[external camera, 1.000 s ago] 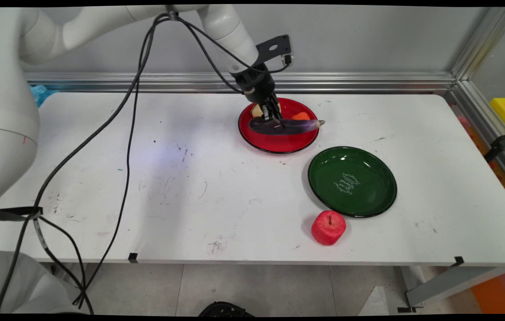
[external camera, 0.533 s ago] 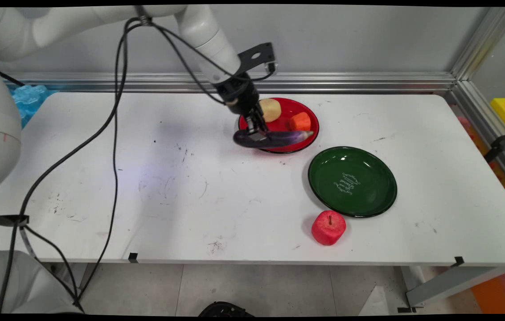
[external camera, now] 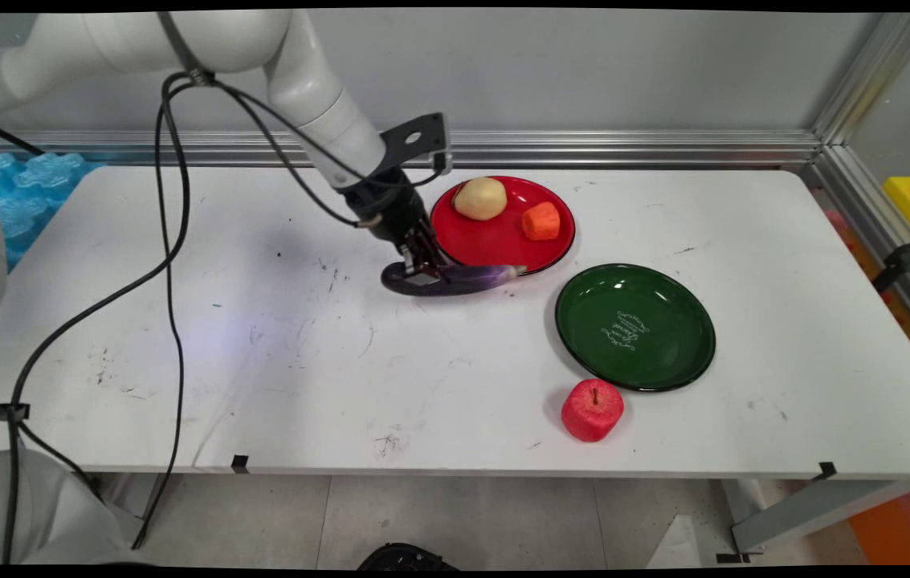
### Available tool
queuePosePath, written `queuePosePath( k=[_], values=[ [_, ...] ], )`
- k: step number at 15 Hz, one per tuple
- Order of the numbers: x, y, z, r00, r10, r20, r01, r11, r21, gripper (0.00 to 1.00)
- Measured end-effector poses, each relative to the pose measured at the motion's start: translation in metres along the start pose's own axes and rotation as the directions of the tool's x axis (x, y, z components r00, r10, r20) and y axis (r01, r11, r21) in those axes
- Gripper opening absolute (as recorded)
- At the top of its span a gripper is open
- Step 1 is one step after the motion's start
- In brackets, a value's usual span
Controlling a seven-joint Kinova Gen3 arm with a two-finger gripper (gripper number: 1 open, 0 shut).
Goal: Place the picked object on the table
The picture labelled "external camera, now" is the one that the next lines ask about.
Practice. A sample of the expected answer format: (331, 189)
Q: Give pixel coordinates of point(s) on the red round plate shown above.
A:
(495, 237)

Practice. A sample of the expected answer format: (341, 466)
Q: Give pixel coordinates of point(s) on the black object on floor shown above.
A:
(406, 558)

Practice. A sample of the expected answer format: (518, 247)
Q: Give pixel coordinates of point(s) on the red apple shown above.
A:
(592, 411)

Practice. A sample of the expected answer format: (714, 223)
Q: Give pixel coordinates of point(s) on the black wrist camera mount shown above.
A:
(422, 136)

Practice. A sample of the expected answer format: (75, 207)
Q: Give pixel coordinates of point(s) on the orange carrot piece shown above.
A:
(541, 221)

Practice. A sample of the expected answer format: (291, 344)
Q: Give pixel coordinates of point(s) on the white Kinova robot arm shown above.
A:
(206, 40)

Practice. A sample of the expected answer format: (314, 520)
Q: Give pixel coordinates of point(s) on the side aluminium frame rail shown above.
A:
(880, 233)

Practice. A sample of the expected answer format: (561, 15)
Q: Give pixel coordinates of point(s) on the grey table leg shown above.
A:
(133, 506)
(816, 510)

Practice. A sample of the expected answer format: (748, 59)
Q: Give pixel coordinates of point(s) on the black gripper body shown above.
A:
(390, 205)

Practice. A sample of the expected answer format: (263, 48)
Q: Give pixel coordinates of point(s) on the horizontal aluminium frame rail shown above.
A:
(583, 149)

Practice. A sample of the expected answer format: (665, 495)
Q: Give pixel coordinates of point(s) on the orange box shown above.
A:
(900, 530)

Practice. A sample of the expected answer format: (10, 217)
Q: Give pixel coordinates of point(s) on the upright aluminium frame post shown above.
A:
(872, 76)

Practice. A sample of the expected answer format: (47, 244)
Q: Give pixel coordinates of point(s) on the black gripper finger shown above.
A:
(415, 265)
(437, 258)

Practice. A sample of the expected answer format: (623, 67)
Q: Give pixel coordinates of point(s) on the green round plate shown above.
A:
(635, 327)

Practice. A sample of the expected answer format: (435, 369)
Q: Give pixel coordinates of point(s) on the blue foam mat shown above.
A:
(29, 193)

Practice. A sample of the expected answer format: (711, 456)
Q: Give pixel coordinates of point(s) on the black table edge clip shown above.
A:
(826, 470)
(240, 464)

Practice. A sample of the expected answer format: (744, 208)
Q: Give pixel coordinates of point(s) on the yellow potato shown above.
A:
(480, 198)

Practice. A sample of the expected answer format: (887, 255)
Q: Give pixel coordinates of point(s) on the purple eggplant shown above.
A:
(479, 278)

